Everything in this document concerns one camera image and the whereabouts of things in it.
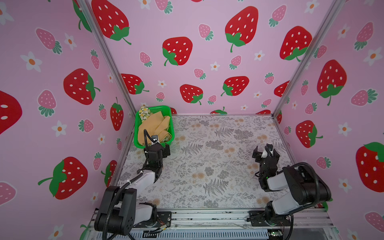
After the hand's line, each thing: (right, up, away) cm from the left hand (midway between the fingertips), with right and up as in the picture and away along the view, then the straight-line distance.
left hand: (158, 144), depth 90 cm
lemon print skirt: (-17, +22, +21) cm, 35 cm away
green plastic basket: (+1, +23, +24) cm, 33 cm away
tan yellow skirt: (-6, +13, +14) cm, 20 cm away
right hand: (+65, -2, -1) cm, 65 cm away
